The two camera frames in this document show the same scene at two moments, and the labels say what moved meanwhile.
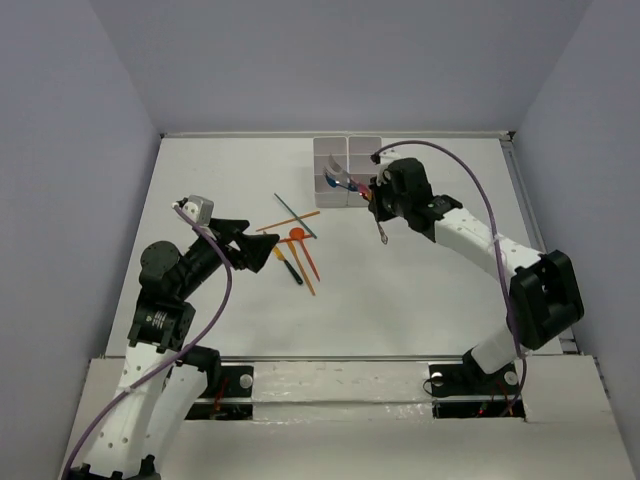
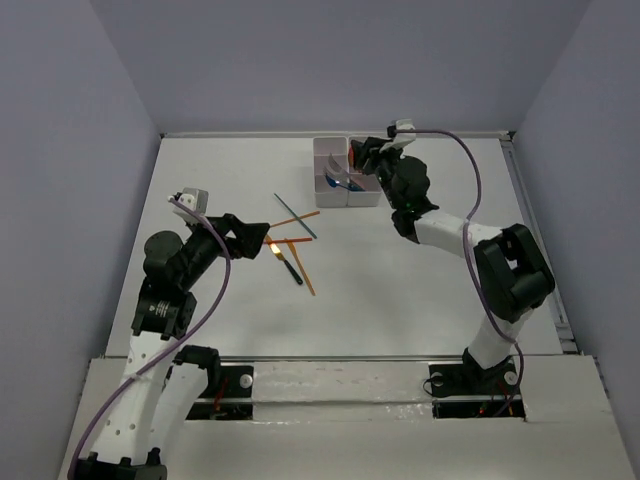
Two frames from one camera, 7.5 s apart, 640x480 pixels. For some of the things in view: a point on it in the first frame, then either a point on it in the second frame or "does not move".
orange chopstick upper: [289, 221] does not move
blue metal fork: [333, 183] does not move
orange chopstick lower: [300, 267] does not move
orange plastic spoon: [298, 234] → [351, 156]
